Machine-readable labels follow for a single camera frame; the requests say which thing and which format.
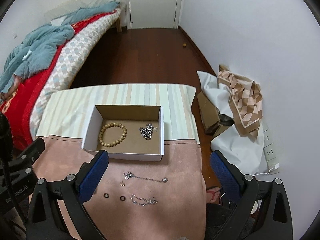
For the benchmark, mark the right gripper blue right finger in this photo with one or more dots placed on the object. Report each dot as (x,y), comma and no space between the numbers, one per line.
(274,220)

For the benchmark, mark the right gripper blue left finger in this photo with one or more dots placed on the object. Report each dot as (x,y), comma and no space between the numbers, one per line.
(45,219)

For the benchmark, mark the small stud earring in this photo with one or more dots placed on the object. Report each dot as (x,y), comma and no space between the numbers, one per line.
(122,183)

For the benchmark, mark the black fuzzy garment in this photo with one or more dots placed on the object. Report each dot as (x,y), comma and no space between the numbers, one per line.
(221,224)

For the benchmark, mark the pink slipper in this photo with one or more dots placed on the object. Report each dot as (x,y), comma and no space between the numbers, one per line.
(214,195)

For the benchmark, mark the white plastic bag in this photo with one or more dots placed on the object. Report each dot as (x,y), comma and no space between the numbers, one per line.
(243,152)

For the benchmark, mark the white power strip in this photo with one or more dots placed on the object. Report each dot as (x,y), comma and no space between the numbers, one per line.
(270,151)

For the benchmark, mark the red bed cover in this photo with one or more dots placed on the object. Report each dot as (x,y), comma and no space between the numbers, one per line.
(17,108)

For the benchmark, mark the white cardboard box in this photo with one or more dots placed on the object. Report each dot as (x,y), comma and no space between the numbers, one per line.
(126,132)

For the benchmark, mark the brown cardboard box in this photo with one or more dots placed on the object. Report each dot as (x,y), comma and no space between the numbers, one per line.
(213,121)

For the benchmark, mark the beige patterned scarf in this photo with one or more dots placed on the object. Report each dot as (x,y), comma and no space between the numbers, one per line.
(245,101)

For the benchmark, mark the checkered quilt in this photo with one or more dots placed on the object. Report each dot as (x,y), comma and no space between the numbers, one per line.
(72,57)

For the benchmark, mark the teal blanket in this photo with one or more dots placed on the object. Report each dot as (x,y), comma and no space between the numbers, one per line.
(39,47)

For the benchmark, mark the white door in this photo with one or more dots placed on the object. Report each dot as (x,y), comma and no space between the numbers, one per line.
(142,14)

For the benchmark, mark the white charger with cable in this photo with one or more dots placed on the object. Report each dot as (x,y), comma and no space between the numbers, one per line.
(272,170)

